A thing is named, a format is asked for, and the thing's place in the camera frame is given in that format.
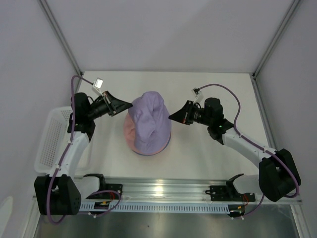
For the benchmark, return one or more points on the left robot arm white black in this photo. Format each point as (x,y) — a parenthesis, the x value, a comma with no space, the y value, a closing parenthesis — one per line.
(56,192)

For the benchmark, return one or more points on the white plastic basket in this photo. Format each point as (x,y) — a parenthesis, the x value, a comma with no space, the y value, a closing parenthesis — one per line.
(53,142)

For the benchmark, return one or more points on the left aluminium frame post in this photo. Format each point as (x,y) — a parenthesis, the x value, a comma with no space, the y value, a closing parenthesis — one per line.
(46,9)

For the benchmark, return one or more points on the pink bucket hat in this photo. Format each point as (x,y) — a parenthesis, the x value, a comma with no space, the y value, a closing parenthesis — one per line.
(130,136)

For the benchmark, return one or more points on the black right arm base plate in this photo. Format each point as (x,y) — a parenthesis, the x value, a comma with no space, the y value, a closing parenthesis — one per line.
(228,193)

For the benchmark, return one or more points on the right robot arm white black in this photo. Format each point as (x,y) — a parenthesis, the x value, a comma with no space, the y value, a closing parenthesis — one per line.
(278,175)

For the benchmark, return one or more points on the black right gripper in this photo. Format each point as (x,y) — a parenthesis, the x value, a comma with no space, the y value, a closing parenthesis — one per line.
(183,115)

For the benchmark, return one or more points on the lavender bucket hat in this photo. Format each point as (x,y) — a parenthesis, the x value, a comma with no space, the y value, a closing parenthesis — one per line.
(150,116)

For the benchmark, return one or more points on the blue bucket hat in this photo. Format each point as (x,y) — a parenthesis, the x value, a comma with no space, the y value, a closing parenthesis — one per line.
(159,151)

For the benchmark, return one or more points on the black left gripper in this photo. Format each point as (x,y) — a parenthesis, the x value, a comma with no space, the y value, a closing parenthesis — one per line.
(114,105)

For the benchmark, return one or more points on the aluminium mounting rail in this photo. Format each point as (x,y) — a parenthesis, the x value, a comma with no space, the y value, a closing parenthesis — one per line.
(149,190)

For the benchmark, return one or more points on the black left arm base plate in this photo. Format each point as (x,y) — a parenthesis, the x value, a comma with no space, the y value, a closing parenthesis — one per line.
(114,191)

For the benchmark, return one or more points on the aluminium frame post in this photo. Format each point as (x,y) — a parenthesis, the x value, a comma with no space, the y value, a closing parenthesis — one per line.
(46,9)
(282,27)

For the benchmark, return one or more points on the right aluminium frame post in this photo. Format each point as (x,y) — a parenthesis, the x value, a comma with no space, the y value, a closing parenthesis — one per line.
(282,27)

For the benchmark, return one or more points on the slotted grey cable duct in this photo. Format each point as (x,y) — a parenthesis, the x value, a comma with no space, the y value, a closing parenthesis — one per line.
(204,208)

